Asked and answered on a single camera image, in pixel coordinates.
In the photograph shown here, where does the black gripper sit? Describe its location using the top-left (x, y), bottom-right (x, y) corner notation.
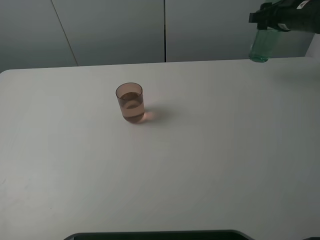
top-left (248, 0), bottom-right (320, 33)

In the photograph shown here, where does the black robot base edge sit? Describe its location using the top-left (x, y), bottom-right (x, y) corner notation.
top-left (66, 230), bottom-right (252, 240)

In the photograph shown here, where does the green translucent water bottle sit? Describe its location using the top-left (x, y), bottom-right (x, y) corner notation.
top-left (248, 2), bottom-right (286, 63)

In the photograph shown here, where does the pink translucent plastic cup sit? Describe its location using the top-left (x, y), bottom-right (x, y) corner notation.
top-left (115, 82), bottom-right (145, 124)

